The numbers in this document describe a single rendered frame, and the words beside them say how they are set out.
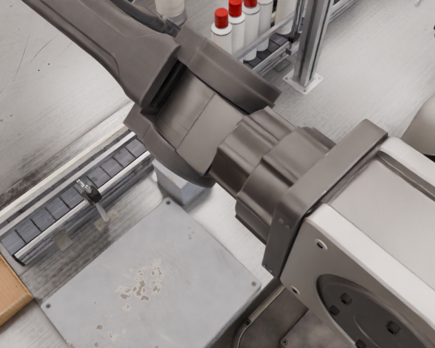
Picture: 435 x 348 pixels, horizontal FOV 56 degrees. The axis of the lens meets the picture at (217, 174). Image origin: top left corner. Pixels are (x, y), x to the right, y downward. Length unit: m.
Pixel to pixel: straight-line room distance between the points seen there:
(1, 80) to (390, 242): 1.26
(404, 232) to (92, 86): 1.10
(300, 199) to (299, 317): 1.30
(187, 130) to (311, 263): 0.14
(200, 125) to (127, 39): 0.11
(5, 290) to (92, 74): 0.64
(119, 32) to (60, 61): 1.00
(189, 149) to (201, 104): 0.04
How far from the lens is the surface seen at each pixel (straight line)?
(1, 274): 1.04
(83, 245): 0.99
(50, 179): 1.00
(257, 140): 0.28
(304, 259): 0.26
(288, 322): 1.51
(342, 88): 1.23
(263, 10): 1.13
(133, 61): 0.36
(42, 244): 1.00
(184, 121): 0.32
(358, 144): 0.25
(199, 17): 1.34
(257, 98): 0.32
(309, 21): 1.08
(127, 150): 1.03
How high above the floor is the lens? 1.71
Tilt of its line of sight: 59 degrees down
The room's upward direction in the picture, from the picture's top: 2 degrees counter-clockwise
